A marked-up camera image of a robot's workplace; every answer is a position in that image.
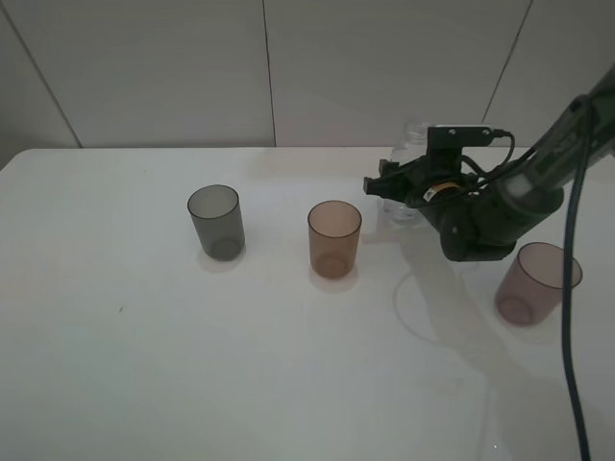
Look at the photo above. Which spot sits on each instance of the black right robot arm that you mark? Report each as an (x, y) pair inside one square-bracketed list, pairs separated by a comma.
[(523, 192)]

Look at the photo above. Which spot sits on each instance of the clear plastic water bottle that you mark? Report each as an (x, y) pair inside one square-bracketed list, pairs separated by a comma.
[(411, 145)]

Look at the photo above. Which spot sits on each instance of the orange translucent plastic cup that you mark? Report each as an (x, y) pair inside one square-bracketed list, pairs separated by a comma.
[(333, 233)]

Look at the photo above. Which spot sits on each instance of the grey translucent plastic cup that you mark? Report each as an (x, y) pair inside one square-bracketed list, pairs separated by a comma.
[(216, 215)]

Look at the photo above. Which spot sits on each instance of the pink translucent plastic cup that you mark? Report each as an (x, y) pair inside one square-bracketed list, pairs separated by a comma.
[(533, 286)]

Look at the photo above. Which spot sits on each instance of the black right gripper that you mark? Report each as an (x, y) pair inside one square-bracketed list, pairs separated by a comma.
[(445, 189)]

